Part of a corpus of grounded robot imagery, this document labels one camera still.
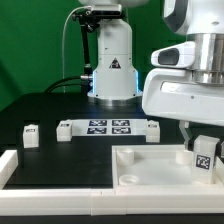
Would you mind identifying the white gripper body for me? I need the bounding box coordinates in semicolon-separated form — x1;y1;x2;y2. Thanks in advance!
142;68;224;126

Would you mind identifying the white square tabletop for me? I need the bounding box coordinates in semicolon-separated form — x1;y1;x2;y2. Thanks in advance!
111;143;224;189

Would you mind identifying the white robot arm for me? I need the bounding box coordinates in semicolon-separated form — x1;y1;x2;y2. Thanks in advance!
78;0;224;126

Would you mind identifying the white fence obstacle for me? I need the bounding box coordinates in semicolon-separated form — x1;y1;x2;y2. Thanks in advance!
0;150;224;216

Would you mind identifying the fiducial tag sheet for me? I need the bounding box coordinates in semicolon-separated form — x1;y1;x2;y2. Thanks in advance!
72;119;147;136

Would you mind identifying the black cable bundle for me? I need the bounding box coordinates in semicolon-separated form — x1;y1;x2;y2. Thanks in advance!
44;75;93;94

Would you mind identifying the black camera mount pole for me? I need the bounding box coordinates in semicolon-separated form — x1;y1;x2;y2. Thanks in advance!
72;9;99;75

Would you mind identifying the grey camera bar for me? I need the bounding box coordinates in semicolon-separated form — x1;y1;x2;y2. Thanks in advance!
90;4;122;15

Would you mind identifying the white cable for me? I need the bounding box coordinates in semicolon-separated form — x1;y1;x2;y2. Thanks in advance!
61;5;92;94

